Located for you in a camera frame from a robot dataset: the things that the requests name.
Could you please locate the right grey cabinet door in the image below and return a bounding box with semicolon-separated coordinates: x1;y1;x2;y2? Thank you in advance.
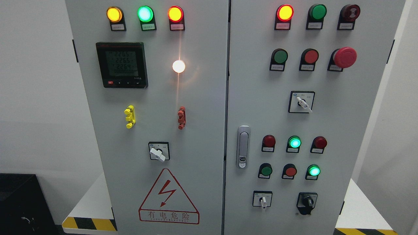
224;0;406;235

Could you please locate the black rotary knob switch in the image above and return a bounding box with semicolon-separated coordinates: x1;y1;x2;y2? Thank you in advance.
297;192;318;215

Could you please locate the red emergency stop mushroom button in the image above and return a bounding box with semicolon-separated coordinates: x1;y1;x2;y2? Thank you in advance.
327;47;357;72

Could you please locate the dark red buzzer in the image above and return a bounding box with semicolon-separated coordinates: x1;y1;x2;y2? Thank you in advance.
337;4;361;31

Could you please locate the green lit indicator middle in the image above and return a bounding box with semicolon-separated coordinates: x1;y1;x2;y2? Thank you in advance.
286;135;302;153

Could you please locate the red terminal connector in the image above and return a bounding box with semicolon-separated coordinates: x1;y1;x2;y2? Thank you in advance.
177;106;186;130

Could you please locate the white lit indicator light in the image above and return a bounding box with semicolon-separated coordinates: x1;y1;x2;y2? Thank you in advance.
172;60;185;73

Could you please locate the white platform with hazard stripes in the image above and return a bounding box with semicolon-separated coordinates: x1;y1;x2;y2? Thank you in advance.
62;174;396;235

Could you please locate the red lit indicator right door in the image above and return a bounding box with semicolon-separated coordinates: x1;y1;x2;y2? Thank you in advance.
274;4;294;31

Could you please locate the green lit indicator lower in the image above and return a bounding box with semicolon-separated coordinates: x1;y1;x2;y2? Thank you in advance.
305;164;321;180

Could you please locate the green push button lower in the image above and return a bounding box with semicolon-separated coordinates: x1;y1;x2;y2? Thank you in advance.
258;163;273;179

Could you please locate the green push button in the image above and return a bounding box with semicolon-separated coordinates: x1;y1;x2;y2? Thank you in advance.
270;49;288;71
258;163;273;179

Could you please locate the red-orange indicator light top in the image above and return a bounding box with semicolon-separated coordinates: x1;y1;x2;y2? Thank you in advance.
168;6;185;31

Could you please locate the green push button upper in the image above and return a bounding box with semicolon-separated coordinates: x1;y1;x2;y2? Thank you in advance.
270;49;288;71

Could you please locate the black box lower left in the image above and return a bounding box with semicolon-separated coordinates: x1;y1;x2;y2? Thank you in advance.
0;173;59;235

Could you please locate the white selector switch left door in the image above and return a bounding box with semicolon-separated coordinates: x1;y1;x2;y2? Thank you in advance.
148;142;170;162

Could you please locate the dark red indicator left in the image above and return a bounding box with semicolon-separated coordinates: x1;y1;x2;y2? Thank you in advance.
261;135;276;153

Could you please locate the black digital power meter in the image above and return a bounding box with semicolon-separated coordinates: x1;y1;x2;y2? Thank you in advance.
96;42;148;89

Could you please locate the dark red indicator right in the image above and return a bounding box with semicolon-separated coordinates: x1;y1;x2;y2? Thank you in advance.
310;136;328;154

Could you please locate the red push button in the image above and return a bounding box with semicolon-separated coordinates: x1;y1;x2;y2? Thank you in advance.
281;164;297;180
299;48;319;71

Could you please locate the yellow indicator light top left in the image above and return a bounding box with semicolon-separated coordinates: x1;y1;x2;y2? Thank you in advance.
106;6;126;31

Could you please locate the white selector switch upper right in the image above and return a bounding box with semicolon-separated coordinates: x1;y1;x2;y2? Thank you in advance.
288;91;315;114

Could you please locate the green lit indicator light top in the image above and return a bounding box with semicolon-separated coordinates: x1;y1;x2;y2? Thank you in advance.
137;5;156;31

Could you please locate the dark red indicator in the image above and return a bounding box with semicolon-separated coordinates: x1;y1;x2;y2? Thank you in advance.
310;136;328;154
261;135;276;153

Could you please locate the white selector switch lower right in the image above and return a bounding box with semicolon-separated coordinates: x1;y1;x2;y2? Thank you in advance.
252;191;273;210

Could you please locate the silver door lock handle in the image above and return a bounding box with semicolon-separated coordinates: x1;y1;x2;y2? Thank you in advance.
236;125;251;169

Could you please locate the red high voltage warning sticker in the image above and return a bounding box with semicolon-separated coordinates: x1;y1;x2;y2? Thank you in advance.
138;168;200;224

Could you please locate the green unlit indicator top right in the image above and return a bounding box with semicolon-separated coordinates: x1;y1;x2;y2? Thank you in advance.
306;4;327;30

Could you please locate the grey cabinet door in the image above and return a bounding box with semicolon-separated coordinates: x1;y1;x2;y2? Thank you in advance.
224;0;406;235
65;0;229;235

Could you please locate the red push button upper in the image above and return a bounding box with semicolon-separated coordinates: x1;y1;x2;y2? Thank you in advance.
299;48;319;71

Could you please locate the red push button lower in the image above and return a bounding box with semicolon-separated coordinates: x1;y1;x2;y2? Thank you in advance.
281;164;297;180

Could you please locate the yellow terminal connector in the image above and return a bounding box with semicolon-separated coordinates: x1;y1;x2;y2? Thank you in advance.
124;105;136;129

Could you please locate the white selector switch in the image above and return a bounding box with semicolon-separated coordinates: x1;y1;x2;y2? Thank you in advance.
288;91;315;114
252;191;273;210

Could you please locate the left grey cabinet door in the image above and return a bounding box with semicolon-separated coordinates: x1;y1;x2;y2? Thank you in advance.
65;0;229;235

